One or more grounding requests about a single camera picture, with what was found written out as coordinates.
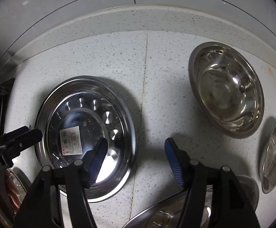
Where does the large steel plate with label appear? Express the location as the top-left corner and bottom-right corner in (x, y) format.
(35, 76), (137, 203)

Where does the large steel bowl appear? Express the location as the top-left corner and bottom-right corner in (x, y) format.
(188, 42), (265, 139)

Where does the person's left hand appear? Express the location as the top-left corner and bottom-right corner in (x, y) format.
(5, 169), (21, 213)

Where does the small steel bowl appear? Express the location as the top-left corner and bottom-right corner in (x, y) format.
(259, 122), (276, 194)

